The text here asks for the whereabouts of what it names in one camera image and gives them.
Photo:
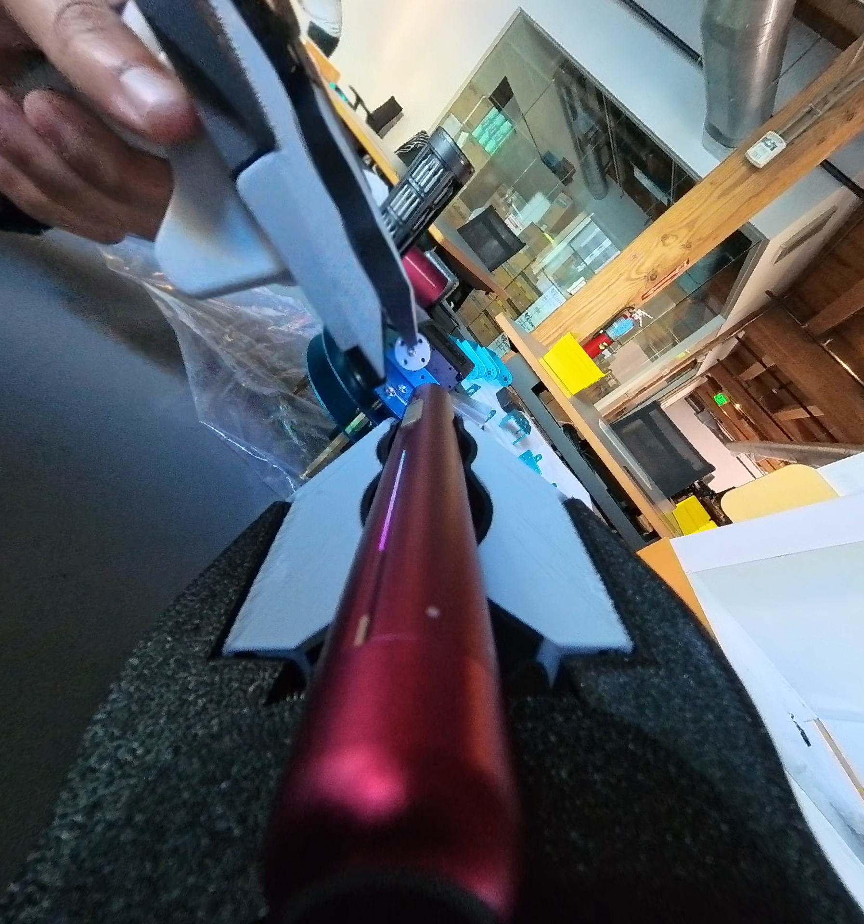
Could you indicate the wooden ceiling beam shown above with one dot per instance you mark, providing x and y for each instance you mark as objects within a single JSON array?
[{"x": 720, "y": 195}]

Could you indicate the black chair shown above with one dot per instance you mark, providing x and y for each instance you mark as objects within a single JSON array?
[{"x": 385, "y": 114}]

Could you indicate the red fire extinguisher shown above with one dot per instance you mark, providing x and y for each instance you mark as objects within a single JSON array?
[{"x": 596, "y": 345}]

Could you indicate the white cardboard box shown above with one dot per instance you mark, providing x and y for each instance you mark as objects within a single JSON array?
[{"x": 800, "y": 613}]

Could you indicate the metal ventilation duct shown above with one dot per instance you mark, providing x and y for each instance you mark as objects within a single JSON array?
[{"x": 746, "y": 72}]

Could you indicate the small yellow storage bin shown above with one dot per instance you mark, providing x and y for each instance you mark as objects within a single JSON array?
[{"x": 695, "y": 514}]

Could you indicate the white wall sensor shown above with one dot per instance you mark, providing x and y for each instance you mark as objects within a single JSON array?
[{"x": 765, "y": 149}]

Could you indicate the black screwdriver bit holder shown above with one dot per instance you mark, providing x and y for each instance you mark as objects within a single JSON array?
[{"x": 421, "y": 191}]

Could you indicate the large yellow storage bin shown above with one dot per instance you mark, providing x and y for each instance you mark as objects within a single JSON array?
[{"x": 572, "y": 364}]

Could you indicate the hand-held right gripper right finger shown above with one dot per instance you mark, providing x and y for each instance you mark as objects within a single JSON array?
[{"x": 547, "y": 577}]

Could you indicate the yellow chair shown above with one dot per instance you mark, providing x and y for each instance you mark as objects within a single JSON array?
[{"x": 778, "y": 494}]

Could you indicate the blue metal bracket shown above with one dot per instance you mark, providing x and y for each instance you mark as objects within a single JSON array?
[
  {"x": 515, "y": 424},
  {"x": 531, "y": 463},
  {"x": 486, "y": 364}
]

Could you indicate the blue toy robot arm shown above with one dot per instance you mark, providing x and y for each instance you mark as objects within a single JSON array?
[{"x": 403, "y": 393}]

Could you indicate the clear plastic bag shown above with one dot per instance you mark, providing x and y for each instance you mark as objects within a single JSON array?
[{"x": 244, "y": 361}]

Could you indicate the red cylindrical screwdriver case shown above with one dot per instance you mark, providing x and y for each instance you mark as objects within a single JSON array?
[{"x": 428, "y": 278}]

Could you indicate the red electric screwdriver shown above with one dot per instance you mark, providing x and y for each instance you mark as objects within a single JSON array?
[{"x": 417, "y": 650}]

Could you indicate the person's left hand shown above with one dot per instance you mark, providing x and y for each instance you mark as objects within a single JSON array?
[{"x": 63, "y": 144}]

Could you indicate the glass partition window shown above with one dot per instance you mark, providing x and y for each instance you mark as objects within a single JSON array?
[{"x": 619, "y": 144}]

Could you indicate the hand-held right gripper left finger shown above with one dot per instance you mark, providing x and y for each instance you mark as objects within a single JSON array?
[{"x": 294, "y": 577}]

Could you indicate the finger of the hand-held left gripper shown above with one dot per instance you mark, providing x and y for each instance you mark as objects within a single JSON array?
[
  {"x": 316, "y": 252},
  {"x": 215, "y": 245}
]

